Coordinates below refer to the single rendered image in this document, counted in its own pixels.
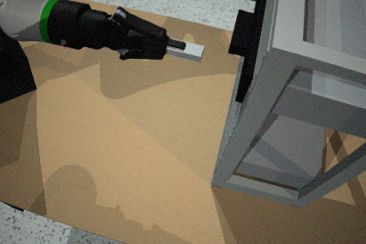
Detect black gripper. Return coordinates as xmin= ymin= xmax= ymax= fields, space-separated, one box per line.
xmin=78 ymin=7 xmax=204 ymax=62

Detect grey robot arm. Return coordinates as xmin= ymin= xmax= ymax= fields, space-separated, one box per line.
xmin=0 ymin=0 xmax=92 ymax=50

